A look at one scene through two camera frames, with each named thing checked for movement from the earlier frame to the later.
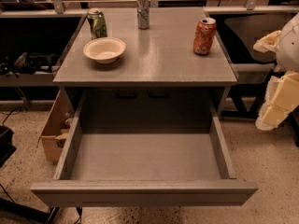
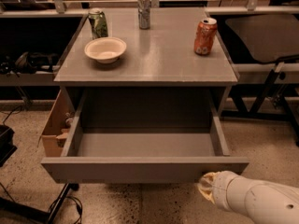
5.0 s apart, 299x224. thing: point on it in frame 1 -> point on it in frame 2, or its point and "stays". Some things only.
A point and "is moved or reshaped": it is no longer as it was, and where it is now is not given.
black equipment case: x=7 y=148 stays
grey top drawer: x=135 y=151 is moved or reshaped
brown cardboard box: x=56 y=128 stays
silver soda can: x=143 y=3 stays
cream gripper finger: x=267 y=43 -> x=206 y=185
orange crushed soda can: x=203 y=37 stays
